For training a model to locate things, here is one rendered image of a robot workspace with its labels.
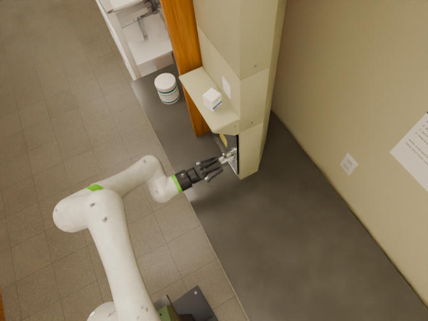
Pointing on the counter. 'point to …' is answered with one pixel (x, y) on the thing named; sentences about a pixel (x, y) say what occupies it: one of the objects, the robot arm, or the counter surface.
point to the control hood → (223, 118)
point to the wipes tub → (167, 88)
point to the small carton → (212, 99)
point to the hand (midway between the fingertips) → (226, 158)
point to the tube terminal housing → (244, 102)
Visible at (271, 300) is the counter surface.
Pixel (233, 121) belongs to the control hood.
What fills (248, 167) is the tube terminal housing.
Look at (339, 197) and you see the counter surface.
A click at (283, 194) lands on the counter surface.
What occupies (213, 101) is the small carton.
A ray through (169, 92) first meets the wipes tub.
